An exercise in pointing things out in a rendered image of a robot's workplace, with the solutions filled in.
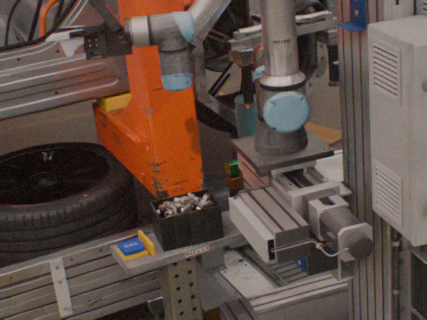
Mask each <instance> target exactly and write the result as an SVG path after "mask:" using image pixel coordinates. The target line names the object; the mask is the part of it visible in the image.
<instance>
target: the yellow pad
mask: <svg viewBox="0 0 427 320"><path fill-rule="evenodd" d="M131 99H132V93H131V91H125V92H122V93H117V94H113V95H108V97H102V98H97V102H96V103H97V104H98V105H99V106H100V107H101V108H102V109H103V110H104V111H105V112H107V113H108V112H114V111H117V110H122V109H124V108H126V106H127V105H128V102H129V101H130V100H131Z"/></svg>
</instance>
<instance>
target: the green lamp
mask: <svg viewBox="0 0 427 320"><path fill-rule="evenodd" d="M224 167H225V172H226V173H227V174H228V175H230V176H234V175H238V174H241V170H240V168H239V167H238V162H237V160H235V159H233V160H230V161H225V162H224Z"/></svg>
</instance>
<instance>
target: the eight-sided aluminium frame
mask: <svg viewBox="0 0 427 320"><path fill-rule="evenodd" d="M305 12H306V13H307V14H310V13H313V12H316V10H314V9H313V8H312V7H311V6H310V7H309V8H308V9H306V10H305ZM219 17H220V16H219ZM218 19H219V18H218ZM218 19H217V20H218ZM216 22H217V21H216ZM216 22H215V23H214V24H216ZM214 24H213V25H212V26H211V28H212V27H213V26H214ZM211 28H210V29H209V31H208V32H207V34H206V35H205V37H204V38H203V39H202V40H201V41H200V42H199V44H198V45H197V47H196V48H195V50H194V51H193V52H192V53H191V55H190V56H189V61H190V67H191V73H192V79H193V91H194V98H195V99H196V100H197V101H199V102H200V103H202V104H204V105H206V106H207V107H208V108H210V109H211V110H212V111H213V112H215V113H216V114H218V115H220V116H221V117H222V118H224V119H225V120H226V121H229V124H231V125H233V126H234V127H236V113H234V112H233V111H232V110H231V109H230V108H228V107H226V106H225V105H223V104H222V103H220V102H219V101H218V100H216V99H215V98H213V96H211V95H210V94H208V89H207V77H206V69H205V57H204V51H203V44H202V42H203V41H204V39H205V38H206V37H207V35H208V33H209V32H210V30H211ZM309 58H310V63H309V65H308V67H307V68H306V70H305V71H304V73H303V74H304V75H305V77H306V97H308V95H309V94H310V93H311V91H312V90H313V89H314V87H315V86H316V85H317V82H318V81H319V80H320V78H321V77H322V76H323V75H324V72H326V70H327V68H328V67H327V64H328V61H327V44H324V43H321V42H319V41H317V40H316V33H315V32H313V33H310V34H309Z"/></svg>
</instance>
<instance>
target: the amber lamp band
mask: <svg viewBox="0 0 427 320"><path fill-rule="evenodd" d="M226 186H227V187H229V188H230V189H231V190H235V189H240V188H242V187H243V186H242V178H241V176H239V177H236V178H230V177H228V176H226Z"/></svg>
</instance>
